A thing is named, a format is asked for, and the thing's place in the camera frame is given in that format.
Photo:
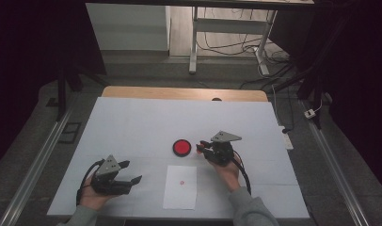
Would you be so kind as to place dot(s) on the black plug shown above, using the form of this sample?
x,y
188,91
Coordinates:
x,y
284,130

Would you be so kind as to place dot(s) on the person's right hand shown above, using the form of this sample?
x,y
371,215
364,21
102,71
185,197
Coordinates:
x,y
228,175

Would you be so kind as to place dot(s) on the white cabinet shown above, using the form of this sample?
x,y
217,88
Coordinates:
x,y
129,28

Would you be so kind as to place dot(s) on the white power strip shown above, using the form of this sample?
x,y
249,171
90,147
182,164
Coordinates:
x,y
287,140

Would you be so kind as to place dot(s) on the white-legged desk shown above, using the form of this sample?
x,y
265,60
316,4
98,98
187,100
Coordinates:
x,y
230,25

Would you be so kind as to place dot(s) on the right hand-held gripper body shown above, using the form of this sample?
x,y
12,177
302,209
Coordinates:
x,y
222,150

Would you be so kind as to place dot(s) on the round red ink pad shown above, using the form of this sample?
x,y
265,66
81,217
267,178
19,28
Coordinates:
x,y
182,148

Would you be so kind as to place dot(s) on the person's left hand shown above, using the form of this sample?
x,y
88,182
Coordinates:
x,y
91,199

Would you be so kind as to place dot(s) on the black stand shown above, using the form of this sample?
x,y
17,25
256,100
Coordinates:
x,y
314,94
61,94

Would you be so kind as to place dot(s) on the black rectangular floor frame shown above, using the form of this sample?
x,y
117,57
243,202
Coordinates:
x,y
61,133

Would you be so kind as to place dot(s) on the aluminium floor rail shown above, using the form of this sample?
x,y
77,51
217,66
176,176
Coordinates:
x,y
35,163
333,163

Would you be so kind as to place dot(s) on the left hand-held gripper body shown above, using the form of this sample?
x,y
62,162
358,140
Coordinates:
x,y
109,168

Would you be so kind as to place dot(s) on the white paper sheet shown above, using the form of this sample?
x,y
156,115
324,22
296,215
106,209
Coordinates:
x,y
179,194

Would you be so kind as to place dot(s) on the large white table cover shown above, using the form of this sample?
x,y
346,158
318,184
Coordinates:
x,y
142,125

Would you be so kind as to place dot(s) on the small white adapter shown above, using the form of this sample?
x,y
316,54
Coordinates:
x,y
310,113

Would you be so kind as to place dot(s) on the dark curtain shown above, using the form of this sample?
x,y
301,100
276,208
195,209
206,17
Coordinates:
x,y
358,78
23,62

